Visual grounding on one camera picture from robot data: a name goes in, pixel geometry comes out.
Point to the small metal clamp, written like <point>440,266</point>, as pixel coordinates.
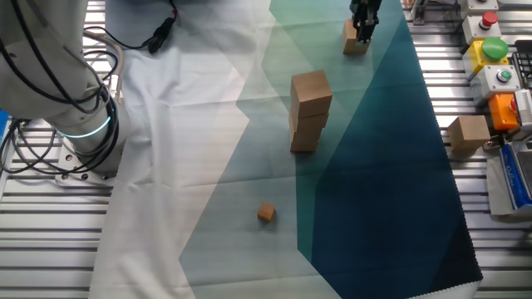
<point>419,12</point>

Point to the blue green white tablecloth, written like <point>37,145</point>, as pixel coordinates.
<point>166,166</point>

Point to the grey box red button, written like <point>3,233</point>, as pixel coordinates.
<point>474,31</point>

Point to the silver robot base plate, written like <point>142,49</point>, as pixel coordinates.
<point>68,166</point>

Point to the small wooden cube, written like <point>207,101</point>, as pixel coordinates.
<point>266,212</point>

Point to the yellow box green mushroom button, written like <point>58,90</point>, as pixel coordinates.
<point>474,56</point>

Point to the orange box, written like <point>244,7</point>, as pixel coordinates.
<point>500,112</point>

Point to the small metal bracket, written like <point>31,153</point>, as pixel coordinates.
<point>491,143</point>

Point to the grey box green lit button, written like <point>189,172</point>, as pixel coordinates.
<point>484,85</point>

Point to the silver ribbed device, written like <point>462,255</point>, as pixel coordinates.
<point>524,108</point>

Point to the blue and silver device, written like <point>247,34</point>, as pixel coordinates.
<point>513,178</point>

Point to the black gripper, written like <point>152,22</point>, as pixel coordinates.
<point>365,7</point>

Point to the plain grey switch box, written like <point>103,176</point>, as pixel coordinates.
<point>478,8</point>

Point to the black keyboard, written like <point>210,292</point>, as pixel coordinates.
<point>524,62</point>

